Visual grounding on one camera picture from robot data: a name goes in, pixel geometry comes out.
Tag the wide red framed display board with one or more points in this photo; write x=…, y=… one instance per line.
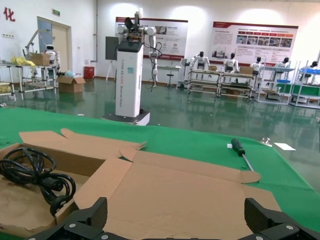
x=252, y=42

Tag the small brown carton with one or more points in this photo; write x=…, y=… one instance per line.
x=246, y=70

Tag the small white service robot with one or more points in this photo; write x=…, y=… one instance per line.
x=51, y=55

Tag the green table cloth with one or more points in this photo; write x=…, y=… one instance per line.
x=200, y=145

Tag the grey jointed crane arm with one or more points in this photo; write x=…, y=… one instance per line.
x=32, y=40

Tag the open cardboard carton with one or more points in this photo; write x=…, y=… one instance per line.
x=70, y=85

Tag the cardboard box with torn edge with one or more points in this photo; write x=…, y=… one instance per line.
x=25, y=207

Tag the grey wall pipe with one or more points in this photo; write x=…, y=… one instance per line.
x=95, y=30

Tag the white wall switch row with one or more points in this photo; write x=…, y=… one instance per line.
x=7, y=35

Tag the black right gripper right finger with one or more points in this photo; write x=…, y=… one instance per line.
x=257, y=217

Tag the yellow bags pile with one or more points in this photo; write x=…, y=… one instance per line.
x=22, y=62

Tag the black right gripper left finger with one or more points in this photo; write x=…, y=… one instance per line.
x=97, y=215

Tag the white black humanoid robot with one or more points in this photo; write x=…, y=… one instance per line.
x=312, y=68
x=231, y=63
x=283, y=64
x=257, y=66
x=200, y=61

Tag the brown carton on rack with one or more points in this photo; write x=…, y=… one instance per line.
x=40, y=59

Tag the white pipe frame workbench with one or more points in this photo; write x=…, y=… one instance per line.
x=300, y=87
x=260, y=85
x=237, y=76
x=203, y=72

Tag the green exit sign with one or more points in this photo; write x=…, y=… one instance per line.
x=56, y=11

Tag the black round stool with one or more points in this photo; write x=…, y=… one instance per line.
x=170, y=75

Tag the beige door blue frame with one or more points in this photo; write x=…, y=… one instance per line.
x=61, y=45

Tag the grey board on stand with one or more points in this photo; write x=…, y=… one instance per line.
x=111, y=47

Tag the white pipe frame rack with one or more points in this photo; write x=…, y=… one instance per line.
x=21, y=82

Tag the small white paper scrap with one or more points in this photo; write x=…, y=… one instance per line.
x=229, y=145

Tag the open brown cardboard box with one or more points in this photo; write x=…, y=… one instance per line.
x=175, y=195

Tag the small metal bracket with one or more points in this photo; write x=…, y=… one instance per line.
x=266, y=141

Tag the white tower robot arm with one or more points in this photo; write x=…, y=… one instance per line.
x=153, y=45

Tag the small white table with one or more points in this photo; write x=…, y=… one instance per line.
x=172, y=66

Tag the white wheeled tower robot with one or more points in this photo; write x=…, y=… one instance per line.
x=128, y=82

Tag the white paper sheet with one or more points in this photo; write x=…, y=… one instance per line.
x=285, y=146

